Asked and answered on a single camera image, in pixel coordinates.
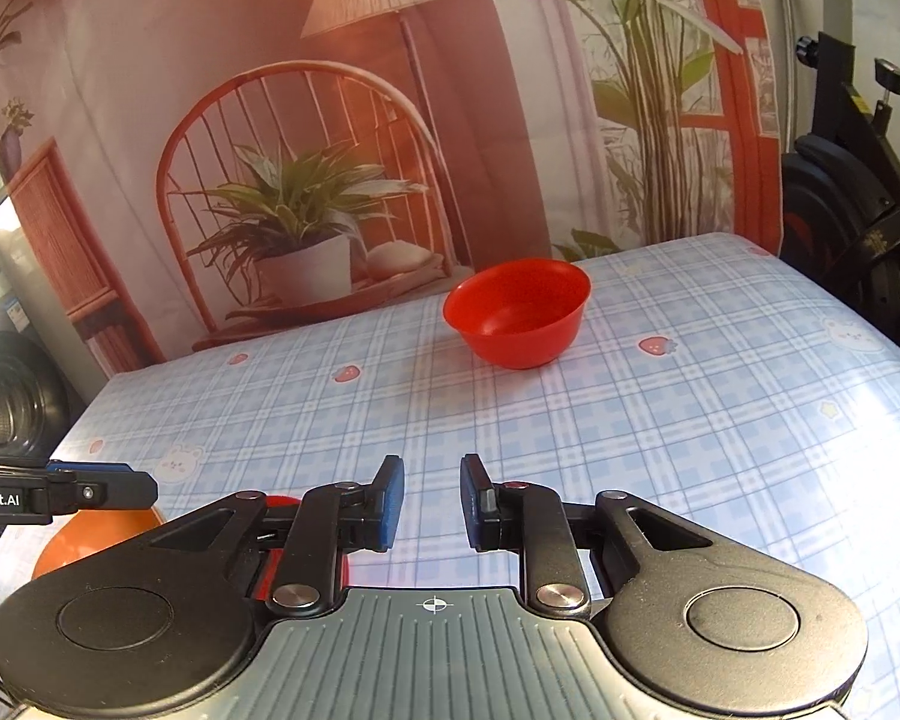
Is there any red plastic bowl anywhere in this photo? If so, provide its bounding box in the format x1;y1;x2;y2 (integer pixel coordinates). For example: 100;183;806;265
442;258;593;371
251;493;353;601

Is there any printed wall tapestry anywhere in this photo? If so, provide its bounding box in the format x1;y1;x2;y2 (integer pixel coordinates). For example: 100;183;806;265
0;0;785;380

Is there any orange square plate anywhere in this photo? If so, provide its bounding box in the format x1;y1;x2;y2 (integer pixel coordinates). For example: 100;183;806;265
31;506;167;580

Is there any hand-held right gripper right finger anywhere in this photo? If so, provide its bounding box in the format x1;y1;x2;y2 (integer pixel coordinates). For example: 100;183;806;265
459;454;713;620

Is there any black exercise bike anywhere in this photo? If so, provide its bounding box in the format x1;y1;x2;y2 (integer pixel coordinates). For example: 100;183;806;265
778;0;900;365

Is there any blue plaid tablecloth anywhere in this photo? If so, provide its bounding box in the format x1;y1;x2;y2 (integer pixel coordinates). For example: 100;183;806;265
0;232;900;720

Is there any grey washing machine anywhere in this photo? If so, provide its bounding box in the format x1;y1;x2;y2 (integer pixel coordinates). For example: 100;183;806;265
0;191;83;466

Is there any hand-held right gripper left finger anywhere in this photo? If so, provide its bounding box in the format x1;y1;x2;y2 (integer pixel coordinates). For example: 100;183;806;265
146;454;406;617

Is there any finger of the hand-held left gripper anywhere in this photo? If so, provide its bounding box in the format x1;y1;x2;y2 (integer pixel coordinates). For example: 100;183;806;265
45;461;159;517

